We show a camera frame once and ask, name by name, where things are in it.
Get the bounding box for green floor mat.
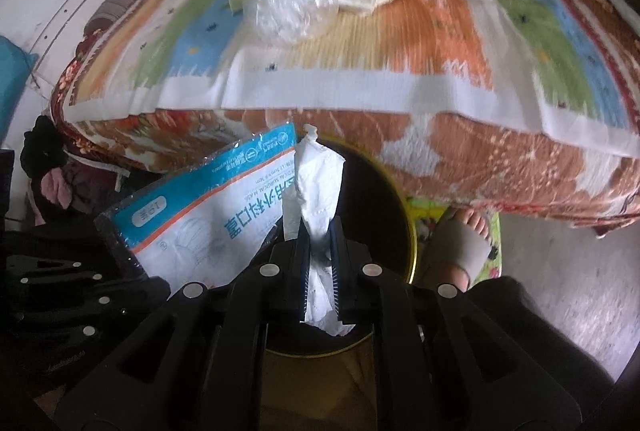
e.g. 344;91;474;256
406;195;502;288

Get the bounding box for blue cloth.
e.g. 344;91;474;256
0;35;40;113

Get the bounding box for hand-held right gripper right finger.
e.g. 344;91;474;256
327;216;577;431

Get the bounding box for grey pillow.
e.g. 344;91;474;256
82;0;167;36

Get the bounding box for white tissue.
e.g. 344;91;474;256
282;124;358;337

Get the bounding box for black bin with gold rim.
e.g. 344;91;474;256
262;138;418;358

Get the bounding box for pile of dark clothes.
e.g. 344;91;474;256
22;115;128;224

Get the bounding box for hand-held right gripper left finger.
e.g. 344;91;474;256
52;217;313;431

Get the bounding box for grey slipper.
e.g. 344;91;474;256
417;206;493;294

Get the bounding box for person's black pants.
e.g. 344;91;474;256
400;275;617;431

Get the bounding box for blue white face mask package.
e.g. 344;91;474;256
95;124;301;293

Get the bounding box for clear plastic bag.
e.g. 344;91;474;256
254;0;340;46

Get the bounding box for floral brown blanket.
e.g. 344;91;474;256
49;0;640;238

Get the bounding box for striped colourful mat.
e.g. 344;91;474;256
65;0;640;153

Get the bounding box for person's foot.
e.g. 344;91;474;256
429;205;495;293

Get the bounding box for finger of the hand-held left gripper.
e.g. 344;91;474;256
12;255;151;294
7;278;172;351

